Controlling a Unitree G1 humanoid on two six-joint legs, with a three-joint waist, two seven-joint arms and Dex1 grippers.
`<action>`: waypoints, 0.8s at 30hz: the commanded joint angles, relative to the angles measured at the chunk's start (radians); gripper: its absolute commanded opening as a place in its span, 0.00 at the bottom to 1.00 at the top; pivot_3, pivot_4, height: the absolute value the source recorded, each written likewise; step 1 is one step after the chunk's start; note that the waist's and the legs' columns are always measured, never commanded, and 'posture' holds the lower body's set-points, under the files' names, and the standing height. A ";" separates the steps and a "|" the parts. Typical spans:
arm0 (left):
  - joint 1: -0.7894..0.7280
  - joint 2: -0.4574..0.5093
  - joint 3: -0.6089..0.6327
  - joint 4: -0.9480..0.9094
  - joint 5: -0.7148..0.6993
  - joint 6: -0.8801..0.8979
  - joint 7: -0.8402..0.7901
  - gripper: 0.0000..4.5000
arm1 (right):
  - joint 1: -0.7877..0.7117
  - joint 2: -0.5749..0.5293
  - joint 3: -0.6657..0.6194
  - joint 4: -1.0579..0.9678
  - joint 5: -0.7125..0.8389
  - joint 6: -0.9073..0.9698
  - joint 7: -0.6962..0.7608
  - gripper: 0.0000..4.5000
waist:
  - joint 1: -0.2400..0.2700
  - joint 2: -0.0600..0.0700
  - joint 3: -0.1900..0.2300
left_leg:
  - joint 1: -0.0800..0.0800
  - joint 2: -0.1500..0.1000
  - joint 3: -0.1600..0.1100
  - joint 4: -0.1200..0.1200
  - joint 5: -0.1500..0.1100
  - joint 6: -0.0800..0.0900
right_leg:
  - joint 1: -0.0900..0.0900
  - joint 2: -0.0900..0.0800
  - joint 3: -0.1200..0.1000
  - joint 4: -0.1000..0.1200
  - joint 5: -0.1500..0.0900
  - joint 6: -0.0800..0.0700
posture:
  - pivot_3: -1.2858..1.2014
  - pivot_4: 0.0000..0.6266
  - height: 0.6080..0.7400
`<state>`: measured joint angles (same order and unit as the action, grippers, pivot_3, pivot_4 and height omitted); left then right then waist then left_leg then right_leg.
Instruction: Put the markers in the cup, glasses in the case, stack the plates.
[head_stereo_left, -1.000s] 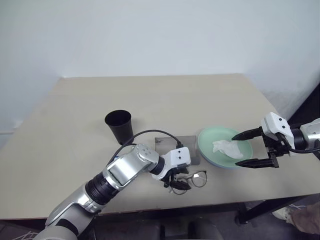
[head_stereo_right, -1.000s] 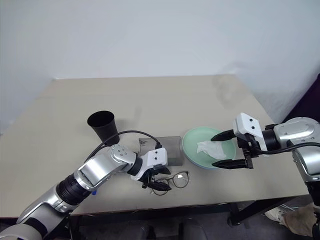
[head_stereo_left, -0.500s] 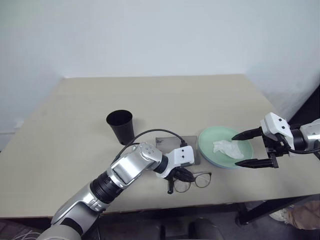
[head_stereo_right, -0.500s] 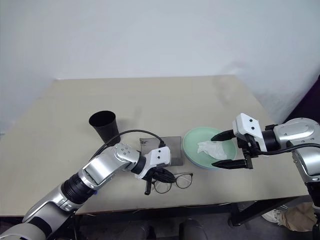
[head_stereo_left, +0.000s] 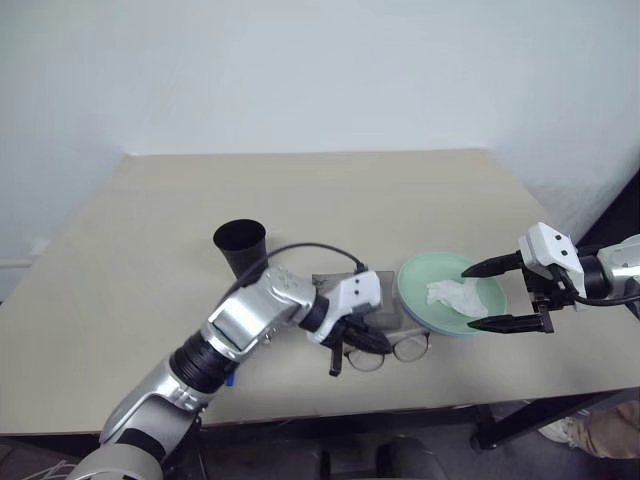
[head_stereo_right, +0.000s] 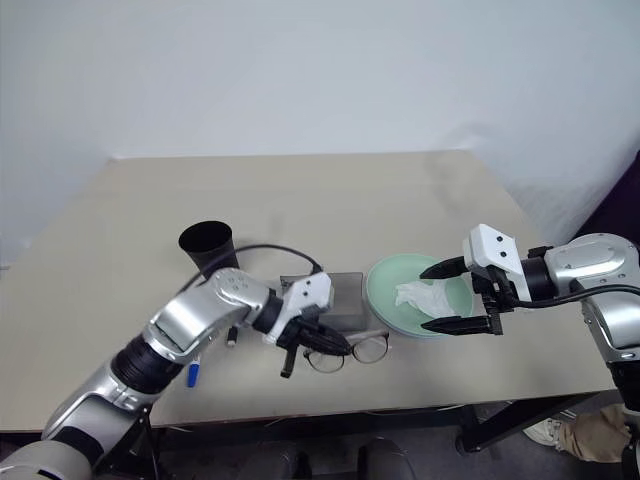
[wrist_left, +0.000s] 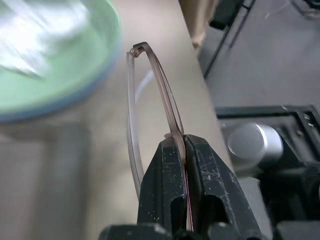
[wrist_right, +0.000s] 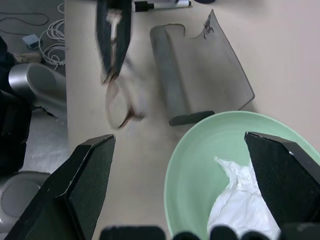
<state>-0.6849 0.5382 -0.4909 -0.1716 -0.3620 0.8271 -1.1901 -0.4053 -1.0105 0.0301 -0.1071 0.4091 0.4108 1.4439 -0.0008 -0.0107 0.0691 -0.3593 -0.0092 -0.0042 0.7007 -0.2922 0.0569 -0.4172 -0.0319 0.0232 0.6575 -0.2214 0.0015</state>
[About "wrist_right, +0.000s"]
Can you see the black capped whiteboard marker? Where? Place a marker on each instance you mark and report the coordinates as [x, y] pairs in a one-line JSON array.
[[185, 3], [143, 6]]

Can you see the dark round object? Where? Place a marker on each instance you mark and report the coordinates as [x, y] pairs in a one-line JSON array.
[[205, 1]]

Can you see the black robot body part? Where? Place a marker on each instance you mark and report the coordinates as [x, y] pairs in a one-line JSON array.
[[12, 130]]

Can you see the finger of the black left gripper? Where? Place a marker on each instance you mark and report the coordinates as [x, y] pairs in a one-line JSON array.
[[123, 37], [103, 37]]

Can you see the grey open glasses case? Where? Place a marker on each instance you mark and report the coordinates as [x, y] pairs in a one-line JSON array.
[[200, 75]]

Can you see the white crumpled tissue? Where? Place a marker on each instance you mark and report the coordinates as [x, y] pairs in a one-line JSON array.
[[237, 200]]

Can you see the silver rounded robot body part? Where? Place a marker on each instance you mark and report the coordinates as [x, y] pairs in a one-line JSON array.
[[17, 195]]

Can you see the silver robot leg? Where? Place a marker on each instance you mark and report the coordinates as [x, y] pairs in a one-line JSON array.
[[37, 82]]

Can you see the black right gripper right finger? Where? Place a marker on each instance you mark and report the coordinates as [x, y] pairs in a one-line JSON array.
[[282, 180]]

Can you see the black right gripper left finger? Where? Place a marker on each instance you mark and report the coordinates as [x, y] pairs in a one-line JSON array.
[[75, 190]]

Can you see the tan floor object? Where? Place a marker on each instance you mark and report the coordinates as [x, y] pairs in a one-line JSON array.
[[27, 57]]

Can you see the brown frame glasses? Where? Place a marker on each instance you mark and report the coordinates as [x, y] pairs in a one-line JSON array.
[[131, 115]]

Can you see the grey blue small box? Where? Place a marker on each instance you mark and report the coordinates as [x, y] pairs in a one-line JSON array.
[[31, 40]]

